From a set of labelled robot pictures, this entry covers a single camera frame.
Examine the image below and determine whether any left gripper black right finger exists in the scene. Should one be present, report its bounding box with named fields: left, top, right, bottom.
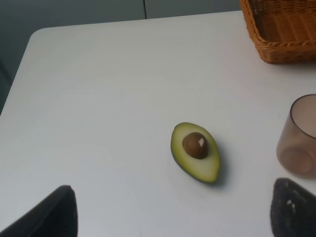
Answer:
left=270, top=178, right=316, bottom=237

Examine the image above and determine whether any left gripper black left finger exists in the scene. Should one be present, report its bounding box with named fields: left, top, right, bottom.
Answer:
left=0, top=185, right=79, bottom=237

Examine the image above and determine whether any woven wicker basket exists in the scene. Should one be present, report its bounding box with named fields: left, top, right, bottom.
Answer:
left=239, top=0, right=316, bottom=64

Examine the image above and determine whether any brown translucent plastic cup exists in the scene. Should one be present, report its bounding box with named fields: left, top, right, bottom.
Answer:
left=276, top=94, right=316, bottom=177

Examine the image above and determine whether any halved avocado with pit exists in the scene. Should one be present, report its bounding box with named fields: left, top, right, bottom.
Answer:
left=170, top=122, right=221, bottom=183

